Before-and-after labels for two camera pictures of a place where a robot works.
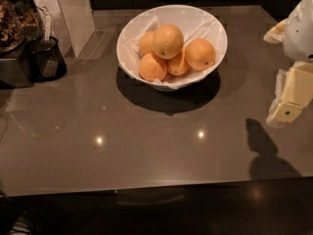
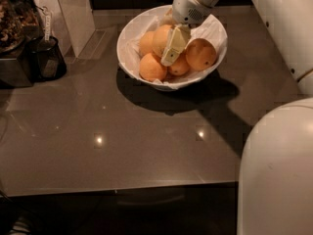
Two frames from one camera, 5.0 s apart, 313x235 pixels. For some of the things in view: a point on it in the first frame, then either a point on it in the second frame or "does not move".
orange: [167, 41] does not move
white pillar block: [71, 13] does not move
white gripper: [299, 33] → [185, 9]
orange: [200, 55] does not move
